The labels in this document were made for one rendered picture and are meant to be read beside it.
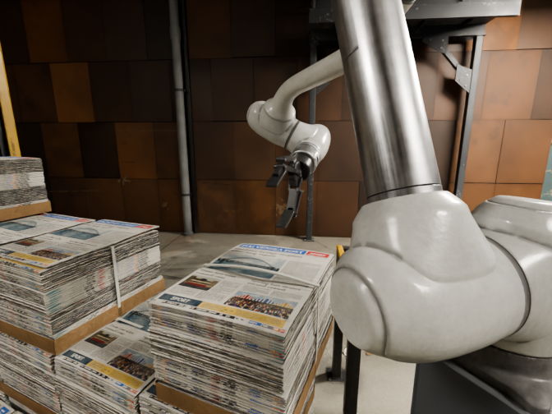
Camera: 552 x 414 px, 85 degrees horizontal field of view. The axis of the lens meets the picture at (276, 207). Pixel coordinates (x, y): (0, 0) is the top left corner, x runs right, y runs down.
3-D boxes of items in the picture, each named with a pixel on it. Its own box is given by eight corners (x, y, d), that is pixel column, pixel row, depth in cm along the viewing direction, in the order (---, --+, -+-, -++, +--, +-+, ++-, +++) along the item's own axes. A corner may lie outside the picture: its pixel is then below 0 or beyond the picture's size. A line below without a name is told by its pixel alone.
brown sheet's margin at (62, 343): (55, 356, 75) (52, 341, 74) (-10, 328, 86) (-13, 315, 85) (165, 288, 109) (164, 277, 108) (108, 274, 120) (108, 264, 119)
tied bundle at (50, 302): (55, 359, 75) (39, 273, 70) (-11, 330, 86) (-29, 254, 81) (165, 290, 109) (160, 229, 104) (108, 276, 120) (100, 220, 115)
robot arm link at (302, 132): (315, 174, 101) (280, 155, 101) (326, 151, 111) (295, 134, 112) (328, 149, 93) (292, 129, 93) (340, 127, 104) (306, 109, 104)
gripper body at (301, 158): (311, 152, 89) (301, 168, 82) (315, 176, 94) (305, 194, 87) (287, 151, 92) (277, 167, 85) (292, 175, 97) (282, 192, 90)
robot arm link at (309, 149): (322, 167, 98) (317, 177, 94) (296, 166, 101) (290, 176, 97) (319, 142, 92) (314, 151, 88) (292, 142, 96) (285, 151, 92)
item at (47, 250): (47, 269, 72) (46, 265, 71) (-20, 252, 83) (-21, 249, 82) (160, 228, 105) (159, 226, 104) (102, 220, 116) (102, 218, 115)
